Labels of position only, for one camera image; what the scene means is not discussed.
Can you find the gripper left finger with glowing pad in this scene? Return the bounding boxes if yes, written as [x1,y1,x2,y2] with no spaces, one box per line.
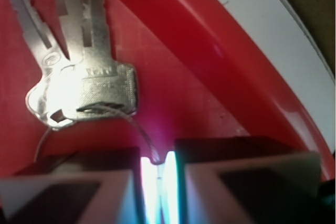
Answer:
[1,147,145,223]

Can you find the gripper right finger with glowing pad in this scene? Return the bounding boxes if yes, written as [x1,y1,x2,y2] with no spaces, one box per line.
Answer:
[174,136,335,223]

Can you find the silver keys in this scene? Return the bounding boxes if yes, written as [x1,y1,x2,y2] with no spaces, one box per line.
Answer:
[7,0,169,166]

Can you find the red plastic tray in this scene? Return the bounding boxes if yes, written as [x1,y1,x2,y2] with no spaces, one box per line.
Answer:
[1,0,335,180]

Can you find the white table frame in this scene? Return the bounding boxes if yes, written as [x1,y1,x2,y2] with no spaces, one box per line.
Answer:
[194,0,336,96]

